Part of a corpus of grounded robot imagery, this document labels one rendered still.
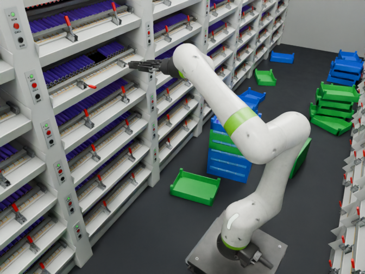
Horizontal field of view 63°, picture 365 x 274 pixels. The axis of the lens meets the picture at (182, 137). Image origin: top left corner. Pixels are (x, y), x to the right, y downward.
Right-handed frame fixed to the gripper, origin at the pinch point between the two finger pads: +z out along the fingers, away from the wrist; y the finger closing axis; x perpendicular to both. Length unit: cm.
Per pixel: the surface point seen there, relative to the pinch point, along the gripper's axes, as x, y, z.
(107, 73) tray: -0.8, -10.1, 9.0
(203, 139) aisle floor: -97, 86, 16
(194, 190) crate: -100, 27, -4
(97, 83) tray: -1.9, -19.6, 7.1
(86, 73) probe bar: 2.9, -21.1, 10.6
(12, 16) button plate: 32, -50, 1
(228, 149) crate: -76, 50, -22
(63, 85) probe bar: 2.9, -33.7, 10.6
